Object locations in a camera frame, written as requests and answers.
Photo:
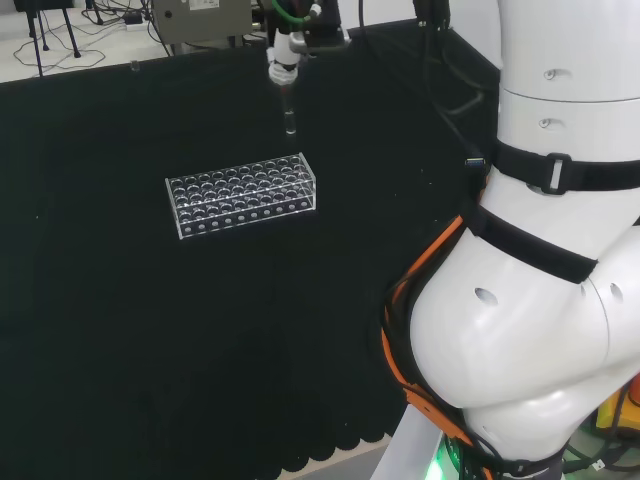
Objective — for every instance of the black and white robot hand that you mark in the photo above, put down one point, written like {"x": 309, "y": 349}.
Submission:
{"x": 285, "y": 55}

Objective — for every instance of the clear acrylic test tube rack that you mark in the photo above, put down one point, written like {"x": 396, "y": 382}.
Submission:
{"x": 240, "y": 197}

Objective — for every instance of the black tripod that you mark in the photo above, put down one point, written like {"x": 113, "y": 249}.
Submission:
{"x": 37, "y": 35}

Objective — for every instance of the yellow stop button box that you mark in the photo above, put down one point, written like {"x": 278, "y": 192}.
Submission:
{"x": 607, "y": 415}

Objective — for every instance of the grey metal control box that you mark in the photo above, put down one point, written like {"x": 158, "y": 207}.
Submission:
{"x": 200, "y": 17}

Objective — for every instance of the black bench cloth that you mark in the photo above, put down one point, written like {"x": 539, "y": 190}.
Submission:
{"x": 150, "y": 325}

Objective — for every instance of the black power adapter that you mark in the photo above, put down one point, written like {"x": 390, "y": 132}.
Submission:
{"x": 133, "y": 19}

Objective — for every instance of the clear glass test tube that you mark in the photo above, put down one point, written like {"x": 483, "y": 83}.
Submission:
{"x": 289, "y": 112}

